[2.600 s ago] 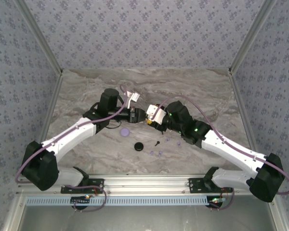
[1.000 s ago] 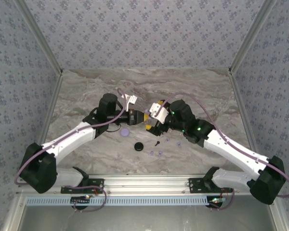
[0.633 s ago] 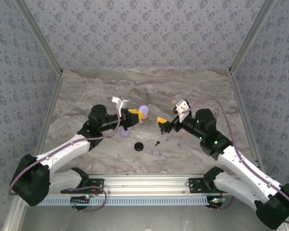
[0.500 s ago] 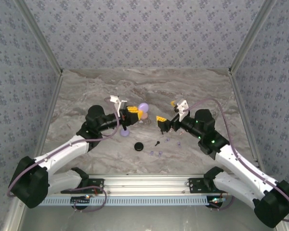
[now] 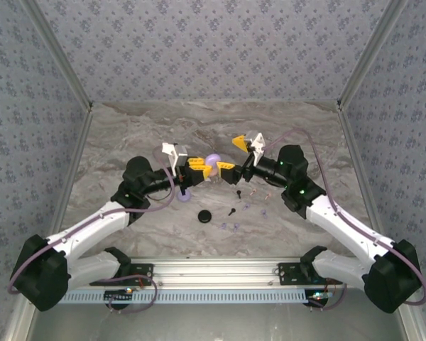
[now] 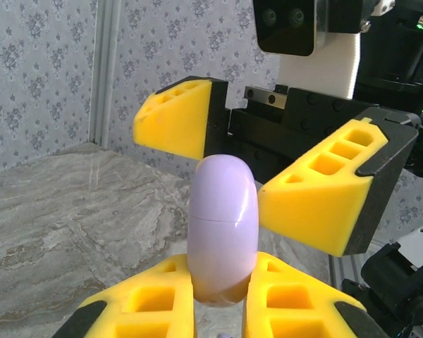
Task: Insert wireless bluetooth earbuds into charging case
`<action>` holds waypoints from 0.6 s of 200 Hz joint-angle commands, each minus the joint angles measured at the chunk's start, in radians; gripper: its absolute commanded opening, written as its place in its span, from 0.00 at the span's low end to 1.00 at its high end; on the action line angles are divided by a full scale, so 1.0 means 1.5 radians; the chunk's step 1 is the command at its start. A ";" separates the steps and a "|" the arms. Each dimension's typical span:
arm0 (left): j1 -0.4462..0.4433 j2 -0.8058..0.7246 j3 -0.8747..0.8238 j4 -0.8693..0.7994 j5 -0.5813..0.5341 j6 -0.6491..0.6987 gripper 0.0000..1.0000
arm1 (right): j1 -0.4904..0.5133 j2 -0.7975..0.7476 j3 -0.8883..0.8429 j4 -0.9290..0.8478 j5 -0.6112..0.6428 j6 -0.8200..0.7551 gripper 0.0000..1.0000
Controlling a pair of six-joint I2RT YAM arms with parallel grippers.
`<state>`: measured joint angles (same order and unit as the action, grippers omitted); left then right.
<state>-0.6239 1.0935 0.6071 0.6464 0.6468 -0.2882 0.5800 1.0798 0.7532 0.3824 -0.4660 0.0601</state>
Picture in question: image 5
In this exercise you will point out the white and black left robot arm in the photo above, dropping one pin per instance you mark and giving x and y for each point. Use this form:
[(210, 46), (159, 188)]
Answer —
[(92, 220)]

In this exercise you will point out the pink earbud charging case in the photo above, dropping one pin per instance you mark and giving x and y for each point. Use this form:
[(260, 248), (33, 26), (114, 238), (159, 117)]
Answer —
[(216, 172)]

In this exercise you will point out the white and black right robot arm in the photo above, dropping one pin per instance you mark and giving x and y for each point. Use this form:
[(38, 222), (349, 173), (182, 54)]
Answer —
[(341, 220)]

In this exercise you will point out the black earbud charging case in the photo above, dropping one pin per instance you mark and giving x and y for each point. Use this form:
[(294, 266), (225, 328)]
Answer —
[(204, 216)]

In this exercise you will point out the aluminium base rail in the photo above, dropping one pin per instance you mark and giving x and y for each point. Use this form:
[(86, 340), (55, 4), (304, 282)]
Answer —
[(213, 271)]

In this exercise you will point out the small black electronics board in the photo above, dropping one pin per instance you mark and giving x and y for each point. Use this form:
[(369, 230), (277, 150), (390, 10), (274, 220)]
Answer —
[(119, 296), (319, 296)]

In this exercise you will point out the grey metal base panel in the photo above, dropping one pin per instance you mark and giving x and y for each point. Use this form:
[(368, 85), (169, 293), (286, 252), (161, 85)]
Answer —
[(213, 323)]

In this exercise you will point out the aluminium frame post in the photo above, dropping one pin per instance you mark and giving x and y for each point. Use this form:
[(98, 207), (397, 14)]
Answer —
[(371, 53), (58, 53)]

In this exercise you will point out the aluminium table side rail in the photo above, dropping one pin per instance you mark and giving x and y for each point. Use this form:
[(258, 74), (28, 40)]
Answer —
[(71, 167), (360, 167)]

